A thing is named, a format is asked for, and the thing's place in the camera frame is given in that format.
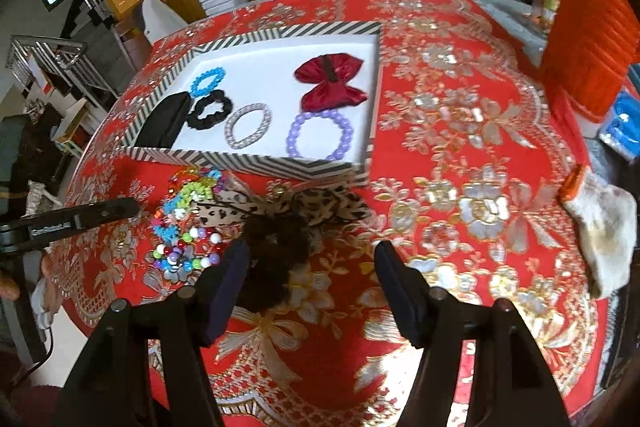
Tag blue packets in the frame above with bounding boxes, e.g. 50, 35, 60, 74
597, 64, 640, 162

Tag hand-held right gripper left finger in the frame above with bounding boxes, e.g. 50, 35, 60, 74
52, 238, 251, 427

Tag purple bead bracelet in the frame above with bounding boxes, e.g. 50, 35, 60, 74
286, 108, 354, 161

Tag black scrunchie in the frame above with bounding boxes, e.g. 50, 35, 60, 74
187, 90, 234, 130

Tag black case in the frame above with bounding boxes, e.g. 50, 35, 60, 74
134, 92, 193, 148

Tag clear crystal bracelet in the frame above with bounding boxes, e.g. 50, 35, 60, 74
223, 102, 273, 151

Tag brown fuzzy scrunchie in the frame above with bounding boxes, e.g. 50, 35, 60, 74
237, 212, 313, 315

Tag person's left hand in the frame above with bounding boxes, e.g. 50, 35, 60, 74
0, 269, 22, 301

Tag leopard print bow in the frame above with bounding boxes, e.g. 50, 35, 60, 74
197, 184, 373, 228

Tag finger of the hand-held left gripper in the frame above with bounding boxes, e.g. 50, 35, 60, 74
71, 197, 142, 229

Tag white cloth with orange trim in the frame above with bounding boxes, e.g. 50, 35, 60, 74
559, 164, 638, 300

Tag striped cardboard box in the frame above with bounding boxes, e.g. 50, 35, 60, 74
116, 21, 385, 188

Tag pile of colourful bead bracelets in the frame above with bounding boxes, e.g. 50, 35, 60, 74
150, 167, 236, 283

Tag red floral tablecloth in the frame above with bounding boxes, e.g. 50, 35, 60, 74
47, 0, 616, 427

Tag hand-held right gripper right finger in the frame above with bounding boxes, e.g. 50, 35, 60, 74
374, 240, 573, 427

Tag orange plastic basket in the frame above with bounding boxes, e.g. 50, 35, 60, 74
540, 0, 640, 122

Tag blue bead bracelet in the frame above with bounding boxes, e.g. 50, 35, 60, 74
189, 66, 225, 98

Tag white ornate chair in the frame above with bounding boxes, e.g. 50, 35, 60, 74
27, 179, 66, 333

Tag grey staircase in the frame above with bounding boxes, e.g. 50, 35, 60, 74
60, 0, 146, 82

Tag dark sideboard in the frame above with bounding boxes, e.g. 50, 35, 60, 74
0, 114, 71, 208

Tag black cable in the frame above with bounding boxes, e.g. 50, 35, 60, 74
0, 327, 53, 388

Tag dark wooden chair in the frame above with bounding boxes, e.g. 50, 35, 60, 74
112, 19, 151, 72

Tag red satin bow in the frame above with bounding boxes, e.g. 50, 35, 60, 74
293, 53, 368, 112

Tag metal stair railing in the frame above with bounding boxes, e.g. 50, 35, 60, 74
7, 34, 121, 100

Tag small white table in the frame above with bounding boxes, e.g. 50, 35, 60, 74
52, 99, 96, 152

